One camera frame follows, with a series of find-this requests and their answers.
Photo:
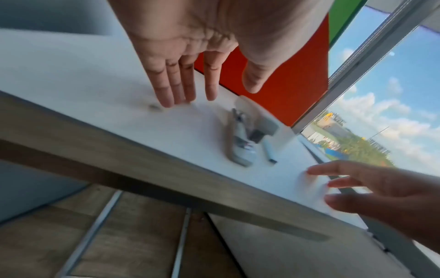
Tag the grey staples strip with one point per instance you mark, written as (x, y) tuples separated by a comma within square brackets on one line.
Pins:
[(269, 150)]

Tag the orange file box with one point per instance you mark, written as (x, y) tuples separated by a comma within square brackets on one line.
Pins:
[(295, 89)]

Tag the grey metal stapler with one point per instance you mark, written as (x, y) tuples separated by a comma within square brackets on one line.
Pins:
[(240, 153)]

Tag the person's right hand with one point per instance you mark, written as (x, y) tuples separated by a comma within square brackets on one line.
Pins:
[(402, 201)]

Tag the person's left hand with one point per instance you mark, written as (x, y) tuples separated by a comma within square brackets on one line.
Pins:
[(192, 30)]

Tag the small grey metal piece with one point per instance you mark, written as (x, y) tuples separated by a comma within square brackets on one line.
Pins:
[(154, 107)]

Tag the stack of green folders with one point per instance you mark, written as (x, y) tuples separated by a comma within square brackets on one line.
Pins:
[(343, 16)]

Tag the grey window frame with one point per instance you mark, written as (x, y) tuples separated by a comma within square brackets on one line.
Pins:
[(361, 68)]

